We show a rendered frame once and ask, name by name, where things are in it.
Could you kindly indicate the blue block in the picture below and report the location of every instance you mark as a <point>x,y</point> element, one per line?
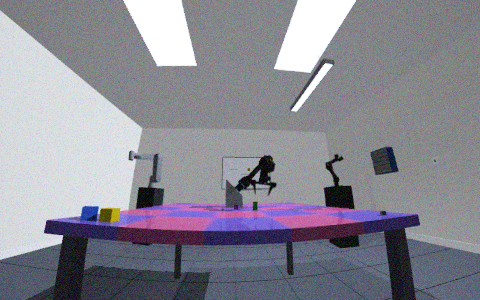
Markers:
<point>89,213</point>

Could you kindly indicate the yellow block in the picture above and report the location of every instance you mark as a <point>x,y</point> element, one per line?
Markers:
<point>109,214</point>

